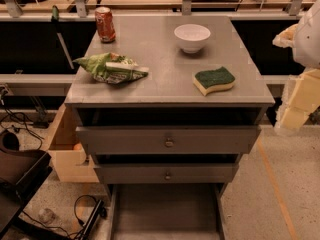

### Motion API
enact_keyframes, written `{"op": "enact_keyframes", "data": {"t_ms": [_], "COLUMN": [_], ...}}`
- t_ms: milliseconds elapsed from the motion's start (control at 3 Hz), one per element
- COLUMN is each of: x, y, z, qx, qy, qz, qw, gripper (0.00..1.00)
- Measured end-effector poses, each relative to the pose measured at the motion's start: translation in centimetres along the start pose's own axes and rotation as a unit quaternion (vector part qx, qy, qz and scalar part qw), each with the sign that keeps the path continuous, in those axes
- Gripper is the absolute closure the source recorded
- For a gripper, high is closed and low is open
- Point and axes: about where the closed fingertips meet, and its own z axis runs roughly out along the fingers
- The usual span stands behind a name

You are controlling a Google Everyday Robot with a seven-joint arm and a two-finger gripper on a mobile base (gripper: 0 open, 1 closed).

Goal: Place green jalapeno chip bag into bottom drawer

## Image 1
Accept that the green jalapeno chip bag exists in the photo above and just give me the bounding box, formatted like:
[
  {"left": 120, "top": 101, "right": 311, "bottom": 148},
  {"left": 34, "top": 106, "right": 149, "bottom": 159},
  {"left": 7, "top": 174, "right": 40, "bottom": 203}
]
[{"left": 74, "top": 52, "right": 148, "bottom": 85}]

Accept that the white ceramic bowl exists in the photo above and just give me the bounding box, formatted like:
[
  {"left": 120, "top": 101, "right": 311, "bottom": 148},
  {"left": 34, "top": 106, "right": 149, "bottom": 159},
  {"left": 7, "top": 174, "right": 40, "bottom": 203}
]
[{"left": 174, "top": 24, "right": 211, "bottom": 54}]

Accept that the orange ball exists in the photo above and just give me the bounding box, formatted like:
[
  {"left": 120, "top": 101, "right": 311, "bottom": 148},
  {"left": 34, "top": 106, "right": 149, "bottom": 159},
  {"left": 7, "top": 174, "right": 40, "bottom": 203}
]
[{"left": 73, "top": 143, "right": 83, "bottom": 151}]

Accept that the clear plastic cup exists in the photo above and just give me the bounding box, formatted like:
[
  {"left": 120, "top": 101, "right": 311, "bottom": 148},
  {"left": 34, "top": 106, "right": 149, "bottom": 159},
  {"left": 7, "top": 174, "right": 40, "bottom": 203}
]
[{"left": 38, "top": 208, "right": 56, "bottom": 224}]

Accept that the grey open bottom drawer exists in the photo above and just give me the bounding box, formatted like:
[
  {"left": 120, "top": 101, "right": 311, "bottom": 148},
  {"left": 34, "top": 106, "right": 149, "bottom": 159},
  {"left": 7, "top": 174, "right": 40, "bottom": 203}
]
[{"left": 107, "top": 183, "right": 230, "bottom": 240}]

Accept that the green handled tool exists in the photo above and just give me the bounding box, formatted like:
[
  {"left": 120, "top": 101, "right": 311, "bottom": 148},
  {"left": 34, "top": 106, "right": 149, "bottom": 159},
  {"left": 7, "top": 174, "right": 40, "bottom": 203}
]
[{"left": 51, "top": 5, "right": 74, "bottom": 70}]

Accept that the grey drawer cabinet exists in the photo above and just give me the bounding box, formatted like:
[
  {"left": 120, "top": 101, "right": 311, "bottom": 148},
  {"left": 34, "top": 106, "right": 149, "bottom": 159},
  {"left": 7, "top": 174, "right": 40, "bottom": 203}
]
[{"left": 64, "top": 14, "right": 276, "bottom": 195}]

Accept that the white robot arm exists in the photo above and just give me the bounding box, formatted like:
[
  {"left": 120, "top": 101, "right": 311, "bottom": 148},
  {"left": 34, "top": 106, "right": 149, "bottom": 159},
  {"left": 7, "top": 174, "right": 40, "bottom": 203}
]
[{"left": 272, "top": 0, "right": 320, "bottom": 135}]

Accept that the orange soda can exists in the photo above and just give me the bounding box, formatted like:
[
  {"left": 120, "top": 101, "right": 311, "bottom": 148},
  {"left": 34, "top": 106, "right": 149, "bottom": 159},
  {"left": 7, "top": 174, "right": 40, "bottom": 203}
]
[{"left": 95, "top": 7, "right": 116, "bottom": 43}]

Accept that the grey middle drawer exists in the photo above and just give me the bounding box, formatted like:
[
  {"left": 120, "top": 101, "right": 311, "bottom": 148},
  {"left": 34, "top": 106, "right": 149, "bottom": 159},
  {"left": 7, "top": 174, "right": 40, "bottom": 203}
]
[{"left": 95, "top": 163, "right": 239, "bottom": 184}]

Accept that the green and yellow sponge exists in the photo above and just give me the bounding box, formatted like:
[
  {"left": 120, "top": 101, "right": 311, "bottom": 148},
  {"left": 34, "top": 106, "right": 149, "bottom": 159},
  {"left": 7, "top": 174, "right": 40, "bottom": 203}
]
[{"left": 193, "top": 67, "right": 235, "bottom": 96}]

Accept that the grey top drawer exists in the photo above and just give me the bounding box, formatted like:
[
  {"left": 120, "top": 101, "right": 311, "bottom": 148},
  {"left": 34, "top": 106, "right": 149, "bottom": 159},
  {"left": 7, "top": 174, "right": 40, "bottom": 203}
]
[{"left": 76, "top": 126, "right": 261, "bottom": 155}]

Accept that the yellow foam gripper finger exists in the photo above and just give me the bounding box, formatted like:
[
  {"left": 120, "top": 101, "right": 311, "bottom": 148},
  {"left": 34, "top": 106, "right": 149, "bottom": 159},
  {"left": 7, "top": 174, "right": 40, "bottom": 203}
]
[{"left": 275, "top": 68, "right": 320, "bottom": 131}]

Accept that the light wooden box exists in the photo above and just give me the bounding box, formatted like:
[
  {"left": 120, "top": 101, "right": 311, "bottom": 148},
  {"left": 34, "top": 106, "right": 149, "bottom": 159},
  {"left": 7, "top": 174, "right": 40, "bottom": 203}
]
[{"left": 45, "top": 104, "right": 98, "bottom": 183}]

